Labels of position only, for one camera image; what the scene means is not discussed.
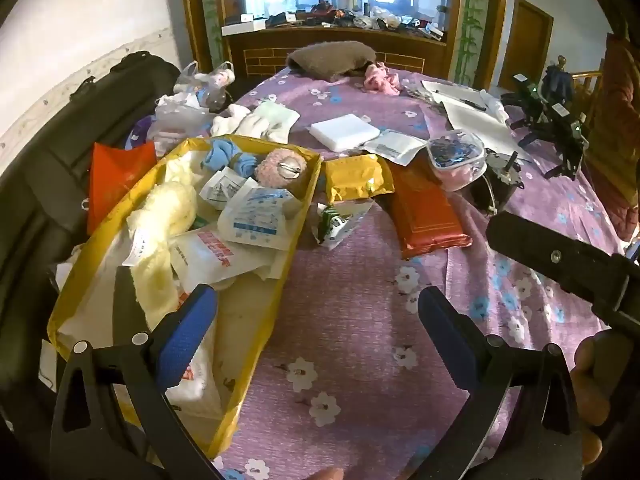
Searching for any white crumpled cloth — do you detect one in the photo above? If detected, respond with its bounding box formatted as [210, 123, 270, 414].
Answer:
[480, 89, 511, 123]

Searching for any white soft cloth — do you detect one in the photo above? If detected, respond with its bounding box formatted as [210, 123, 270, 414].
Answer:
[210, 100, 301, 145]

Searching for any wooden door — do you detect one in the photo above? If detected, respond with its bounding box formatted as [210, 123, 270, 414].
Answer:
[497, 0, 555, 96]

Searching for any red quilt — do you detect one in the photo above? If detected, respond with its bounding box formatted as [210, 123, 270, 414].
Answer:
[582, 32, 640, 241]

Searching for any blue soft cloth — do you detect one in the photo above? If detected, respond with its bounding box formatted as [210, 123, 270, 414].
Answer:
[207, 139, 261, 178]

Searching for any pink plush ball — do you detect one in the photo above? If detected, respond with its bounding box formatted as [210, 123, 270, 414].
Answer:
[254, 149, 307, 192]

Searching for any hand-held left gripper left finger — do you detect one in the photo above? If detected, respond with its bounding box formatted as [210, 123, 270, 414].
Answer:
[50, 284, 221, 480]

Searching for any clear plastic container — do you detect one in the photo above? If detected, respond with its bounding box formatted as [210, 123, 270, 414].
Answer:
[426, 129, 488, 193]

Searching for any red plastic bag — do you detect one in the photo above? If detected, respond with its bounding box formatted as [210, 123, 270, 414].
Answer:
[87, 141, 158, 236]

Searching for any black tripod rig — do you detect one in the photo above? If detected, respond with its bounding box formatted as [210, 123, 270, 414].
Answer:
[500, 72, 591, 181]

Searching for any purple floral bedsheet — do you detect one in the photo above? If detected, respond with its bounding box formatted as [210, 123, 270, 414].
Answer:
[125, 65, 626, 480]

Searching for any wooden cabinet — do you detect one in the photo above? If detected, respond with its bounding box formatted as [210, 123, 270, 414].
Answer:
[179, 0, 511, 91]

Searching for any cream fluffy cloth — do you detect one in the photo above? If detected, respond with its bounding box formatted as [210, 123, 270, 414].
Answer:
[125, 180, 198, 321]

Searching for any pink cloth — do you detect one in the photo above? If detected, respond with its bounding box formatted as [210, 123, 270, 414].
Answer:
[362, 61, 403, 97]

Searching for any black device with cable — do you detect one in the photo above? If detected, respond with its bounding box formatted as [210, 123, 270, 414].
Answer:
[467, 149, 526, 216]

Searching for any brown towel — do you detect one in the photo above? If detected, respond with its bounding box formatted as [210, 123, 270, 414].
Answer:
[286, 40, 378, 82]

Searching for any wooden chair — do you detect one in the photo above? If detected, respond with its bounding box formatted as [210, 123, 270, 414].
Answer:
[555, 55, 606, 106]

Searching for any white flat box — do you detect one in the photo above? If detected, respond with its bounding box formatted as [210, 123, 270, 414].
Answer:
[221, 16, 268, 37]

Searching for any yellow cardboard box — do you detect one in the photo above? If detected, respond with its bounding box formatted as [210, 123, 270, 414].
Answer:
[46, 135, 325, 461]

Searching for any white blank paper sheet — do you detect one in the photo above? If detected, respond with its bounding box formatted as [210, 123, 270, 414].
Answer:
[440, 100, 533, 161]

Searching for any white blue-print packet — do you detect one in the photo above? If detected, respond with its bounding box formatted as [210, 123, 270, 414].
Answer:
[217, 187, 306, 251]

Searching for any yellow packet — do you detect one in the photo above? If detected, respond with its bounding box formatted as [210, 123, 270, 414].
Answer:
[324, 154, 396, 206]

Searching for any clutter of small shelf items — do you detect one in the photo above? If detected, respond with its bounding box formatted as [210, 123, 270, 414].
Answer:
[222, 2, 446, 41]

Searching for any red packet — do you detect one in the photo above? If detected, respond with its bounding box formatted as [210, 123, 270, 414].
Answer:
[375, 162, 473, 261]

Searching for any clear plastic bag with toys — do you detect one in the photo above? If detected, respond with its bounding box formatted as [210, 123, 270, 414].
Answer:
[172, 60, 237, 111]

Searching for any person's right hand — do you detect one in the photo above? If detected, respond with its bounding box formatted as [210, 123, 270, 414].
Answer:
[570, 331, 613, 467]

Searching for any white label pouch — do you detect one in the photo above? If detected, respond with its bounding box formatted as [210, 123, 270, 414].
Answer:
[362, 128, 430, 167]

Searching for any white printed paper sheet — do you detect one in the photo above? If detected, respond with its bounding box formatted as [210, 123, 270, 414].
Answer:
[421, 79, 501, 111]

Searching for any green white wrapper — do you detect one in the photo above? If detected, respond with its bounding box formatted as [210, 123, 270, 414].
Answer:
[311, 199, 375, 251]

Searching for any black suitcase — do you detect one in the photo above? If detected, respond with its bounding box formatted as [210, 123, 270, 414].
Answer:
[0, 51, 183, 396]

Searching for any white plastic bag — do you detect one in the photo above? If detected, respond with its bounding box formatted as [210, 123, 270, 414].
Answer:
[147, 94, 216, 156]

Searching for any green bamboo wall decoration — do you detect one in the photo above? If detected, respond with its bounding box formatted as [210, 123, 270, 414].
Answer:
[197, 0, 226, 66]
[452, 0, 493, 78]

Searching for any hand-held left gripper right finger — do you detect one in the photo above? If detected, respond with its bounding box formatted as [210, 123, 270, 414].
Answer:
[417, 286, 586, 480]

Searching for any white red-print packet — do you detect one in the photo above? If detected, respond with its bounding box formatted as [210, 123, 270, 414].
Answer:
[167, 227, 241, 293]

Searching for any white label packet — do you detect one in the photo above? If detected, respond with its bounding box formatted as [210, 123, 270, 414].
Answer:
[199, 167, 251, 211]

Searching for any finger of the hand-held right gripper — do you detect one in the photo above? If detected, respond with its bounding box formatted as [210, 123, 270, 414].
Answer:
[486, 211, 621, 311]

